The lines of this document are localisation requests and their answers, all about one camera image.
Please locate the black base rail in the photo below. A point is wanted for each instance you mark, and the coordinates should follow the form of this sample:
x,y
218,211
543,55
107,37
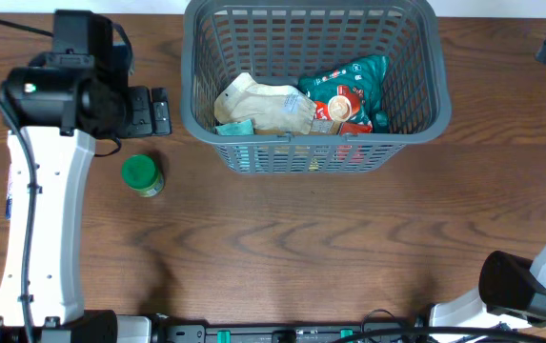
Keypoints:
x,y
168,331

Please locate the green Nescafe coffee bag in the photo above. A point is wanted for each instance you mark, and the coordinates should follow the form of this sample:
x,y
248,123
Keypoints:
x,y
351,93

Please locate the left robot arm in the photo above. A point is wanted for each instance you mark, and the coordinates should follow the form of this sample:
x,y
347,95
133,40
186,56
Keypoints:
x,y
56,109

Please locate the teal white wipes packet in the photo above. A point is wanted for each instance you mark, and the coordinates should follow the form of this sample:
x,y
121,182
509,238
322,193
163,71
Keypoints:
x,y
243,128

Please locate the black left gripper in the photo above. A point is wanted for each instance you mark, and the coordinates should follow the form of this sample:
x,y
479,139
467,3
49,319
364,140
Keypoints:
x,y
141,121

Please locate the grey plastic basket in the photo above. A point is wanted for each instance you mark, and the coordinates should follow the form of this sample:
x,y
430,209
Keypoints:
x,y
278,42

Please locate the beige brown snack bag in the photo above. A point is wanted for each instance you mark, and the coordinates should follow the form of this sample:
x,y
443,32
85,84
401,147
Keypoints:
x,y
269,108

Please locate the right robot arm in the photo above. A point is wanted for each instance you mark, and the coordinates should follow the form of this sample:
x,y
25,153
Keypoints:
x,y
510,296

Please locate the green lidded jar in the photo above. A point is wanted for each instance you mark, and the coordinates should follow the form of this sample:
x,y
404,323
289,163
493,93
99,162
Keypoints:
x,y
142,174

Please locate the Kleenex tissue multipack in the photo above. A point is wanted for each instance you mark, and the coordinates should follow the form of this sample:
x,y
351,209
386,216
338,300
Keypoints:
x,y
9,190

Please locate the orange snack packet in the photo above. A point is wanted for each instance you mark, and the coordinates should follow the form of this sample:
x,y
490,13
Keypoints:
x,y
323,125

